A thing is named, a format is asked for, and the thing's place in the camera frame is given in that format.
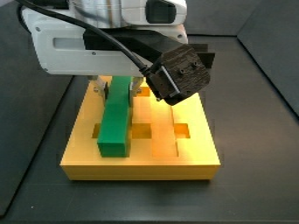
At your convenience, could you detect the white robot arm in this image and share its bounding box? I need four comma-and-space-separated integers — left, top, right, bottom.
17, 0, 192, 105

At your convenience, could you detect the black cable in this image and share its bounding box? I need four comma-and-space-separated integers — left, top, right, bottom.
13, 0, 155, 77

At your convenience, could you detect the long green block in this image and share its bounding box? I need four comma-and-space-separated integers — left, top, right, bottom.
97, 76, 131, 158

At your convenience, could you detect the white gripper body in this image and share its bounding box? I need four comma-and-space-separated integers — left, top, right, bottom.
22, 5, 188, 77

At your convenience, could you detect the yellow slotted board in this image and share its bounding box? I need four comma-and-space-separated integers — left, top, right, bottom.
60, 85, 220, 180

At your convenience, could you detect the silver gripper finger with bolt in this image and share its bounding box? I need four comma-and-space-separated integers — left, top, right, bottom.
128, 77, 144, 97

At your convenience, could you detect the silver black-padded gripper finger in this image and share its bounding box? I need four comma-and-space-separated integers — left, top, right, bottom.
88, 75, 108, 100

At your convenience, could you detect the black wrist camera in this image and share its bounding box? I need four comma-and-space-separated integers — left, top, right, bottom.
145, 44, 215, 106

